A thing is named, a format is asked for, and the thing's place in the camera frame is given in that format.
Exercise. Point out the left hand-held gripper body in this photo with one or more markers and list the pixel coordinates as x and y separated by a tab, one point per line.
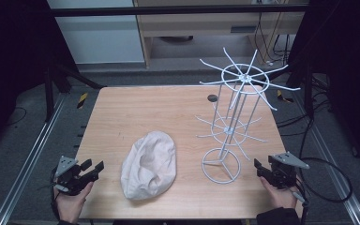
70	182

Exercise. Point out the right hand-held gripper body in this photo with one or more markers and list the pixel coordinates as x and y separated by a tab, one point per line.
282	173

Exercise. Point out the person's left hand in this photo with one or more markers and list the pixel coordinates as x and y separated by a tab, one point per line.
70	206

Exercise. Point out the person's right hand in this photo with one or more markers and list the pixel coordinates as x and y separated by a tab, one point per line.
279	198

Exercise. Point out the cream cloth hat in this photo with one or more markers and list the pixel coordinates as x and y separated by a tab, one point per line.
150	167

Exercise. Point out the yellow black striped marker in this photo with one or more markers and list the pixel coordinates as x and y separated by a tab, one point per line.
283	97
82	100

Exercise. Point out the black metal stand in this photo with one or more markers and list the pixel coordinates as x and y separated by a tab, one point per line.
48	93
307	87

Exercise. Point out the dark round table grommet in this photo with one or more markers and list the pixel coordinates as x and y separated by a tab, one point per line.
212	98

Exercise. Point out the white cabinet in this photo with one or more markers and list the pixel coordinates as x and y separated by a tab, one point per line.
100	37

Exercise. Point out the black curtain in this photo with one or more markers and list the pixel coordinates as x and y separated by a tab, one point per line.
347	62
12	47

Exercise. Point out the light wooden desk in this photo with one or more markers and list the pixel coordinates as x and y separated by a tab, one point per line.
200	23

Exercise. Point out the aluminium floor rail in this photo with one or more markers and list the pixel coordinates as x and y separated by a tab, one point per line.
28	162
334	168

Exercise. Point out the black horizontal frame bar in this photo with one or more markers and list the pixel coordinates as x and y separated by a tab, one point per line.
168	11

